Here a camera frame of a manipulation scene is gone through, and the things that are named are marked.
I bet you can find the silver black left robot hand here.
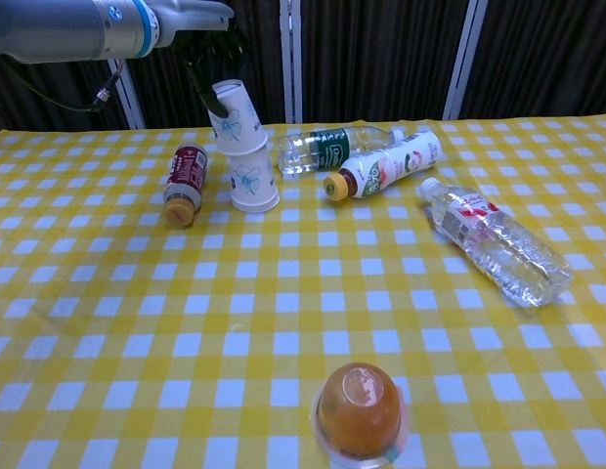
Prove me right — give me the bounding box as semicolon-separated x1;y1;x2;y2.
147;0;245;119

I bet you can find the paper cup with lined base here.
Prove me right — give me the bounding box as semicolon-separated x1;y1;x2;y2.
208;79;269;156

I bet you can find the white floral paper cup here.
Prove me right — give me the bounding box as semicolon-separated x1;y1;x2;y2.
228;145;278;207
230;192;281;215

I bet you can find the red label yellow cap bottle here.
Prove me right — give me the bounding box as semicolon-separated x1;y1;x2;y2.
162;144;209;229

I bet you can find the green label clear plastic bottle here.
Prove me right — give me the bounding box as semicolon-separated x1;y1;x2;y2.
276;124;406;176

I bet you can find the white pink label drink bottle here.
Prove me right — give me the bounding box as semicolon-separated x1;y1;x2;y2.
323;130;443;202

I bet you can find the yellow white checkered tablecloth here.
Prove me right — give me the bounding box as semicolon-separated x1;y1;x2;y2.
0;112;606;469

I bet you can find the red label clear water bottle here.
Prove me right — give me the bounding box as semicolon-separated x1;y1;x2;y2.
418;177;575;309

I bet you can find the orange jelly cup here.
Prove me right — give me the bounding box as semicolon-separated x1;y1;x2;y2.
309;361;411;465

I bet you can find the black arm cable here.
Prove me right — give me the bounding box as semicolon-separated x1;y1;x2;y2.
17;57;131;113

